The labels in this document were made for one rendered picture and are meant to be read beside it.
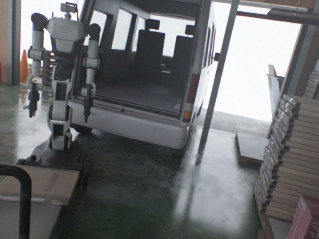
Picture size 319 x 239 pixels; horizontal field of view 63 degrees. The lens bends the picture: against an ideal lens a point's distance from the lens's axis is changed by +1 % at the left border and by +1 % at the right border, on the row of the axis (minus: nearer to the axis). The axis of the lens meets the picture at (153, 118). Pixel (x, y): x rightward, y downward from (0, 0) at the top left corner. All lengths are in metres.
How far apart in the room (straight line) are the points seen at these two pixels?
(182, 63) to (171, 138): 2.09
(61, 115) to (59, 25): 0.71
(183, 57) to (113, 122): 2.13
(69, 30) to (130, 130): 1.15
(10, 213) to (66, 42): 1.30
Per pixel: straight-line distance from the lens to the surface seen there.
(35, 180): 2.07
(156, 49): 4.61
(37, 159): 2.44
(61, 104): 2.30
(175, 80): 4.54
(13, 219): 1.82
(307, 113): 2.24
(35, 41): 2.38
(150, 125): 2.70
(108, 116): 2.82
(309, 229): 1.96
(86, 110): 2.34
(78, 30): 2.27
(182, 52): 4.53
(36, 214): 1.83
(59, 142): 2.49
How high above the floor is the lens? 1.30
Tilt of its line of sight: 16 degrees down
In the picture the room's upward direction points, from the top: 10 degrees clockwise
